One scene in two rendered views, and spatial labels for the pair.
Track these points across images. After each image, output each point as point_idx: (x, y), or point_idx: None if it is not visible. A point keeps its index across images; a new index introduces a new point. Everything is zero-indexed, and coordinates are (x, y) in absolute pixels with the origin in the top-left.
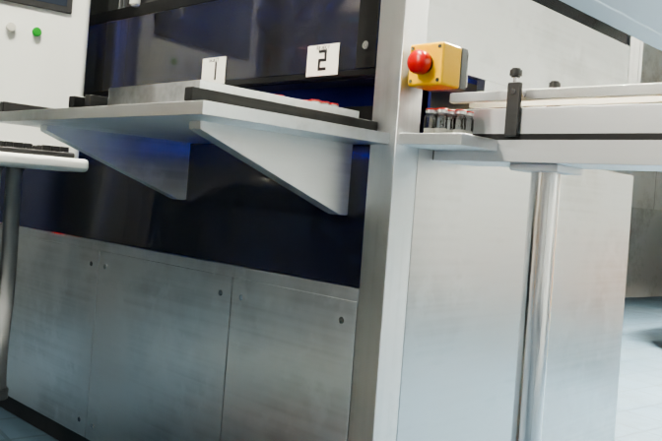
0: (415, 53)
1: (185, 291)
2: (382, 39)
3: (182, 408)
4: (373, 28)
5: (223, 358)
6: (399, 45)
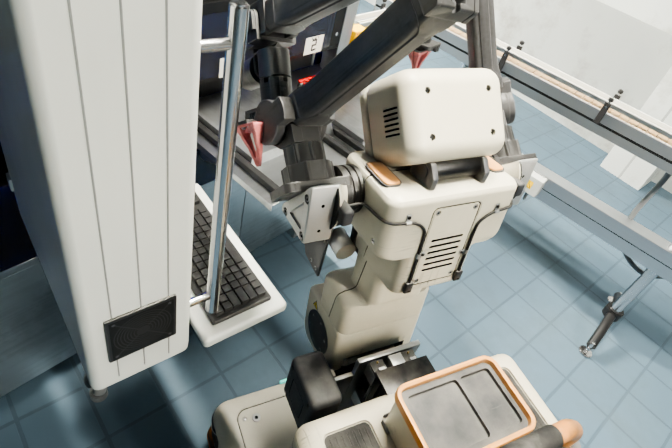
0: None
1: (210, 198)
2: (344, 30)
3: None
4: (341, 25)
5: (241, 207)
6: (350, 32)
